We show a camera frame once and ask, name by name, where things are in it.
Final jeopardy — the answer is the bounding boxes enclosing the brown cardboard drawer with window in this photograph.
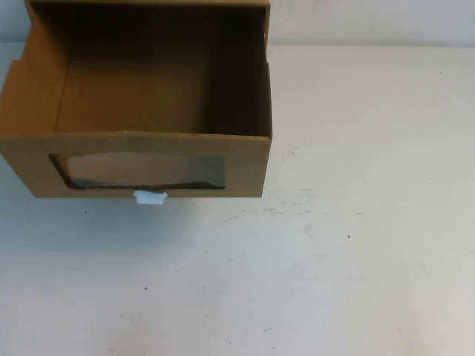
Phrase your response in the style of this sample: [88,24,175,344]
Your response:
[0,0,274,200]

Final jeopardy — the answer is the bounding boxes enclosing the white plastic drawer handle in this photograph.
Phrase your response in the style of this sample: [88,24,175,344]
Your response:
[134,190,168,205]

